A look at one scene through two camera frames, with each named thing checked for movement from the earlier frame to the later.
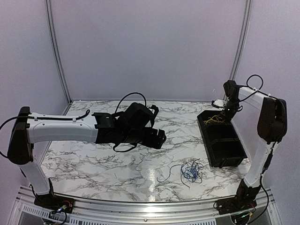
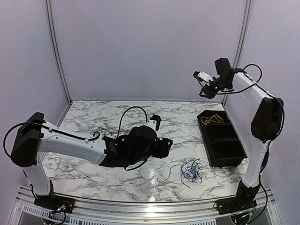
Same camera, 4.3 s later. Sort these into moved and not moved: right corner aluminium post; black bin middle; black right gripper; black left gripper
Moved: black left gripper; black right gripper
Not moved: right corner aluminium post; black bin middle
